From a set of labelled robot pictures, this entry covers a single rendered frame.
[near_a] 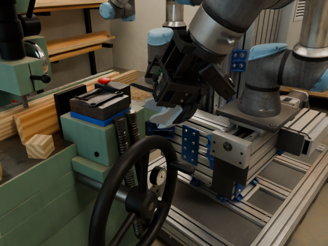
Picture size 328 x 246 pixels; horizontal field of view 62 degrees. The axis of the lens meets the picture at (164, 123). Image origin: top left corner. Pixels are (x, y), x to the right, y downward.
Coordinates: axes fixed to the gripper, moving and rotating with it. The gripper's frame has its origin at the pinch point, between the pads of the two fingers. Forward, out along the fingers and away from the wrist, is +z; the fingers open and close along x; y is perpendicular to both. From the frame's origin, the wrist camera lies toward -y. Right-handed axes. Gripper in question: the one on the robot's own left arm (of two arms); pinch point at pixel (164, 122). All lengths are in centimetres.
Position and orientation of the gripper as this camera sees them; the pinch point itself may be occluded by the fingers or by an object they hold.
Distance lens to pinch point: 56.0
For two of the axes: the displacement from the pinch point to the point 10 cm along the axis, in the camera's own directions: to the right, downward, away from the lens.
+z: -4.3, 6.2, 6.6
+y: -8.5, -0.2, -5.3
